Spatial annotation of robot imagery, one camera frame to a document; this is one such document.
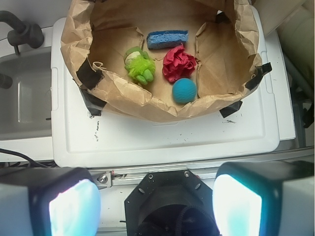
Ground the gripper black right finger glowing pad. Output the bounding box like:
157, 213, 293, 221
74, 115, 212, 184
213, 161, 315, 236

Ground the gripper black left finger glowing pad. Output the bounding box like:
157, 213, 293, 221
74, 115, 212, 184
0, 167, 101, 236

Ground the blue sponge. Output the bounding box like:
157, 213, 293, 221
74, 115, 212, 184
146, 30, 189, 50

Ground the white plastic bin lid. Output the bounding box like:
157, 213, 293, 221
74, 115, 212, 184
51, 18, 280, 168

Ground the black tape strip lower right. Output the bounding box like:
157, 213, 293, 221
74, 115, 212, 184
220, 100, 243, 118

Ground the black tape strip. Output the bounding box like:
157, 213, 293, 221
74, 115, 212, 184
79, 89, 107, 116
245, 62, 272, 91
220, 100, 243, 118
215, 11, 231, 24
76, 58, 103, 90

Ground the grey sink basin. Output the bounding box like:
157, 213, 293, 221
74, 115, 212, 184
0, 47, 52, 141

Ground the black tape strip lower left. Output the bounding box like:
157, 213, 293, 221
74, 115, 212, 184
79, 89, 107, 116

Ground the teal textured ball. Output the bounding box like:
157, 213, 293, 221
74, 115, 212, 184
172, 78, 197, 104

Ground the crumpled red paper ball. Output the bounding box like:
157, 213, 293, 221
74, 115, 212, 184
162, 44, 197, 84

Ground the green fuzzy plush toy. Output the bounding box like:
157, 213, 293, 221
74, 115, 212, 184
124, 46, 156, 85

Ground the brown paper bag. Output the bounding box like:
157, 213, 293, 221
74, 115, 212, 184
61, 0, 262, 122

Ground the black faucet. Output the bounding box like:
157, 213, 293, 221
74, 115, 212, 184
0, 10, 44, 56

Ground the black tape strip top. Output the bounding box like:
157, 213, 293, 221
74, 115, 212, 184
215, 11, 231, 24

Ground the aluminium rail with bracket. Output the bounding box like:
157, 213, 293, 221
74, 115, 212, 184
88, 159, 315, 190

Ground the black cable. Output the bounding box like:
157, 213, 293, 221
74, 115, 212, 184
0, 148, 56, 169

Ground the black octagonal camera mount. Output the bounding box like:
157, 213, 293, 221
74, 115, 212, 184
125, 170, 220, 236

